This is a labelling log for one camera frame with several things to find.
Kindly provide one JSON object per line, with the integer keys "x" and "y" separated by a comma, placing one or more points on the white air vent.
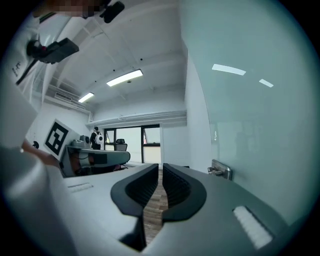
{"x": 63, "y": 96}

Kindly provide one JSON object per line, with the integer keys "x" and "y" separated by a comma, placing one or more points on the frosted glass door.
{"x": 250, "y": 125}

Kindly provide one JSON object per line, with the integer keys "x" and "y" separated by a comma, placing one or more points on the dark-framed window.
{"x": 130, "y": 142}

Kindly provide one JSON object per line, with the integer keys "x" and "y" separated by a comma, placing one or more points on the black chest-mounted screen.
{"x": 62, "y": 50}

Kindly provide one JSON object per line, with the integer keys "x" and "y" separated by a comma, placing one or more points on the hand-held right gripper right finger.
{"x": 212, "y": 220}

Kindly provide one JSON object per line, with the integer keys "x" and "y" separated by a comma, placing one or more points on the short ceiling light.
{"x": 86, "y": 97}

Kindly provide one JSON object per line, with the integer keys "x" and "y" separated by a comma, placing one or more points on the black office chair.
{"x": 121, "y": 145}

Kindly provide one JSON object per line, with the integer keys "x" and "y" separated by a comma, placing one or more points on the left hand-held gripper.
{"x": 75, "y": 160}

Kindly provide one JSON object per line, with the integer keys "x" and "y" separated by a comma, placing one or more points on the grey gripper-mounted camera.
{"x": 81, "y": 142}

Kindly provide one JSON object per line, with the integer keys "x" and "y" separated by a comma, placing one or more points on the black head-mounted camera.
{"x": 113, "y": 11}

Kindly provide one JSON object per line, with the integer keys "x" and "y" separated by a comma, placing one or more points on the long ceiling light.
{"x": 125, "y": 77}

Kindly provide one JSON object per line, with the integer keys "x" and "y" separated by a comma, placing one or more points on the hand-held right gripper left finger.
{"x": 100, "y": 200}

